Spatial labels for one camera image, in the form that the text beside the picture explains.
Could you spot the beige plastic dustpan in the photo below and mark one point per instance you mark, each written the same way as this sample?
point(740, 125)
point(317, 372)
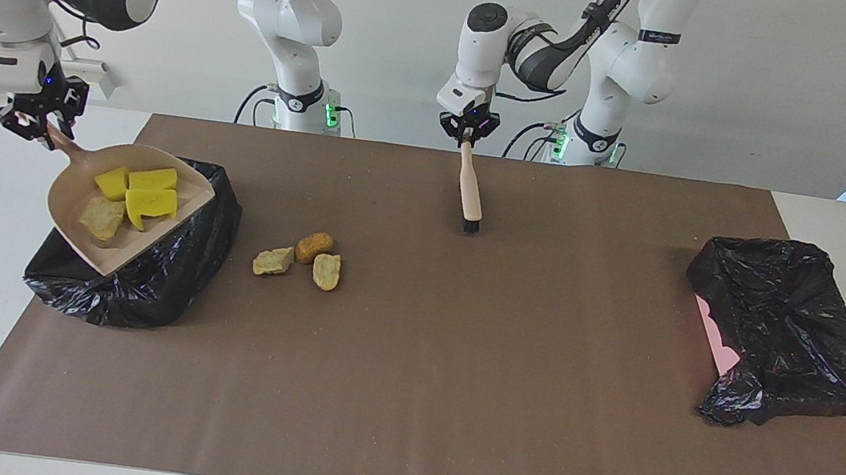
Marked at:
point(73, 191)

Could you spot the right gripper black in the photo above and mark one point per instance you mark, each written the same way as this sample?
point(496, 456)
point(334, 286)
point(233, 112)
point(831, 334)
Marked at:
point(56, 104)

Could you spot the beige hand brush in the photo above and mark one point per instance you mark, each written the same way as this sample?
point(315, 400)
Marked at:
point(470, 195)

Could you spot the beige sponge piece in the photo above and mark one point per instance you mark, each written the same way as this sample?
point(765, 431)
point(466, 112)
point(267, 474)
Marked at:
point(102, 217)

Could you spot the brown paper mat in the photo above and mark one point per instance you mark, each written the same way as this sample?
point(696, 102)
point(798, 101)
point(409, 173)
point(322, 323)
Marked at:
point(398, 436)

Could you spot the white wall socket box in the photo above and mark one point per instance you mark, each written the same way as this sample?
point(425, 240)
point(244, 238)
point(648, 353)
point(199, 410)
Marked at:
point(99, 78)

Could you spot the pink plastic bin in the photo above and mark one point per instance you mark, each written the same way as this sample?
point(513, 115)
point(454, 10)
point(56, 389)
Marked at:
point(716, 346)

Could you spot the tan yellow sponge piece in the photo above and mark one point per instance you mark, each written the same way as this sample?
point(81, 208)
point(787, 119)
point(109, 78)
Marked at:
point(326, 272)

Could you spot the orange brown sponge piece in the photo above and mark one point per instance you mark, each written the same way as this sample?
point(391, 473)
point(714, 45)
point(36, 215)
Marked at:
point(314, 247)

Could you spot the left black-bagged pink bin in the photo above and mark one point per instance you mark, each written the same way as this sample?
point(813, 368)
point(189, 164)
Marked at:
point(791, 331)

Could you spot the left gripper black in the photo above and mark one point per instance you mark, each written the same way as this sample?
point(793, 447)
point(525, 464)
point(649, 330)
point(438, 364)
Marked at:
point(469, 124)

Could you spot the greenish tan sponge piece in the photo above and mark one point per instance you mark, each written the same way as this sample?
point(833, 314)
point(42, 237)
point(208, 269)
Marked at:
point(272, 261)

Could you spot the right black-bagged bin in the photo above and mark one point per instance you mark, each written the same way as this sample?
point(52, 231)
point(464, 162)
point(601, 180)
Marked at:
point(168, 279)

